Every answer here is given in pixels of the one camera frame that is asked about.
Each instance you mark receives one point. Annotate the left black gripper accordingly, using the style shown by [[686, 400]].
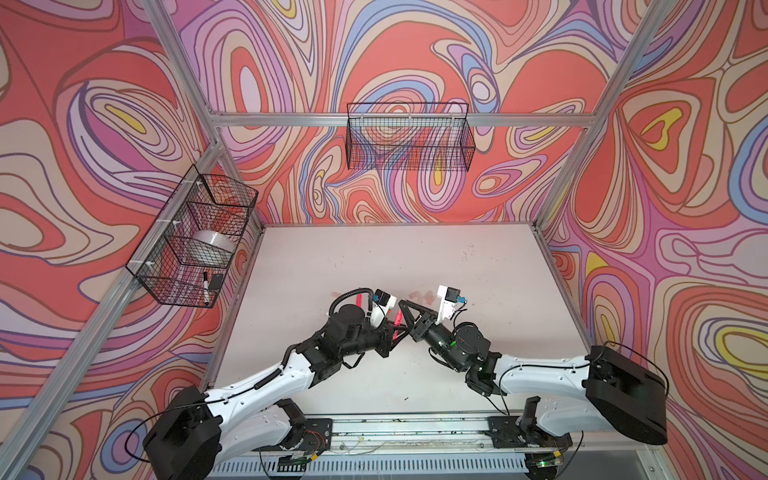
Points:
[[384, 337]]

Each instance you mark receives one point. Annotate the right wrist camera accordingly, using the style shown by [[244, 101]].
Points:
[[450, 303]]

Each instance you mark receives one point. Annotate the left black wire basket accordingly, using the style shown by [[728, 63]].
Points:
[[169, 264]]

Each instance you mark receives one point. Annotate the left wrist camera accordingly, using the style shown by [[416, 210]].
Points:
[[382, 304]]

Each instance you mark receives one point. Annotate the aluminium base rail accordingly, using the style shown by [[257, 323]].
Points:
[[450, 433]]

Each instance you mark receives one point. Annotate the back black wire basket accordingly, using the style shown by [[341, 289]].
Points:
[[409, 136]]

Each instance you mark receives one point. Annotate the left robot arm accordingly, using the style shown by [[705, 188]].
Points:
[[201, 429]]

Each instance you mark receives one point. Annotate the white tape roll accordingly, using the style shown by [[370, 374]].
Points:
[[215, 239]]

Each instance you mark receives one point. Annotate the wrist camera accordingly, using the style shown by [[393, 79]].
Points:
[[382, 304], [450, 303]]

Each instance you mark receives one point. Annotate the black wire basket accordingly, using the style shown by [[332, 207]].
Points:
[[409, 136], [169, 264]]

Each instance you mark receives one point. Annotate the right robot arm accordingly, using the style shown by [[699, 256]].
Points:
[[600, 391]]

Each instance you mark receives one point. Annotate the black marker in basket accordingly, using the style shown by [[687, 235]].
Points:
[[205, 289]]

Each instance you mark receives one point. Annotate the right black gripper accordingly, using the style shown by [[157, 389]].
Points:
[[424, 322]]

